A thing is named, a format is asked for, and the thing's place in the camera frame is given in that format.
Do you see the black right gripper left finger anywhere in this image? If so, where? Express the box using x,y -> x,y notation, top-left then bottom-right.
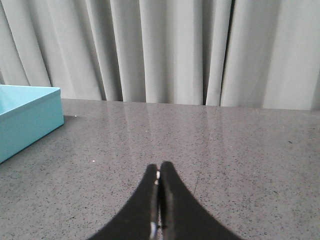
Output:
90,164 -> 159,240

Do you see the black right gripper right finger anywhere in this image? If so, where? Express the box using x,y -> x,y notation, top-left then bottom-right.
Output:
160,161 -> 240,240

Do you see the grey curtain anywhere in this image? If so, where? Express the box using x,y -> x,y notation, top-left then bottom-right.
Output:
0,0 -> 320,110

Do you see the light blue box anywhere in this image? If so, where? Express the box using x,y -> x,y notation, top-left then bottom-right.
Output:
0,84 -> 64,162

